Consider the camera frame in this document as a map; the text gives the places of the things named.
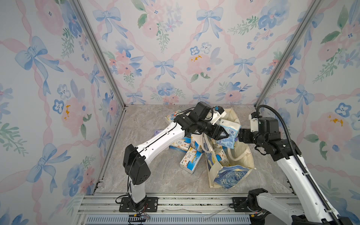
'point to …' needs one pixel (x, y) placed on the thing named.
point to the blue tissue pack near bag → (194, 144)
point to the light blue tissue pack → (232, 129)
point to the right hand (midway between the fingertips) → (246, 130)
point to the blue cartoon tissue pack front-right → (189, 161)
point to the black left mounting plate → (151, 206)
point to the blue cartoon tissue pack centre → (182, 144)
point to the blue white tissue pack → (221, 158)
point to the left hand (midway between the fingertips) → (226, 133)
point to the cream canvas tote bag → (241, 163)
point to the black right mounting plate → (240, 204)
